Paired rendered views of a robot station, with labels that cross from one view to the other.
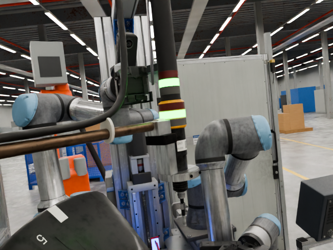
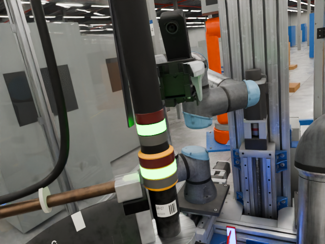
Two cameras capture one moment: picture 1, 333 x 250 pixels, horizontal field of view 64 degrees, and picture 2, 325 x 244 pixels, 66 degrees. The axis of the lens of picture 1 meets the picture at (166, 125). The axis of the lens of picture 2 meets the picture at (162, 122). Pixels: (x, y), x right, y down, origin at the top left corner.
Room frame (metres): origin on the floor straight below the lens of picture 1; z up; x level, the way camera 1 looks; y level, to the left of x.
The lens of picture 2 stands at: (0.24, -0.20, 1.69)
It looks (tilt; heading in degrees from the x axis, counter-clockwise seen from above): 16 degrees down; 41
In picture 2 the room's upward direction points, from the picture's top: 9 degrees counter-clockwise
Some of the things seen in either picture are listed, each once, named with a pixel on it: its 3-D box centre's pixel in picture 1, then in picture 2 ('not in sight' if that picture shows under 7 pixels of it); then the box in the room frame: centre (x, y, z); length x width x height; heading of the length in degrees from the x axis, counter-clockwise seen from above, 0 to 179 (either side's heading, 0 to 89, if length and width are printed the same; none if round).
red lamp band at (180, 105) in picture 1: (171, 106); (156, 156); (0.44, -0.01, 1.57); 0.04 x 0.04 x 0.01
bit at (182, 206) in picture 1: (183, 210); not in sight; (0.44, -0.01, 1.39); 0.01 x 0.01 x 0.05
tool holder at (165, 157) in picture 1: (172, 148); (157, 207); (0.43, -0.01, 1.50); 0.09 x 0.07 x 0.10; 139
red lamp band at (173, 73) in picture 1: (168, 75); (149, 114); (0.44, -0.01, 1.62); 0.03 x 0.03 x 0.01
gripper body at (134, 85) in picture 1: (129, 86); (181, 79); (0.64, 0.08, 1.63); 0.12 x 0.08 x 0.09; 24
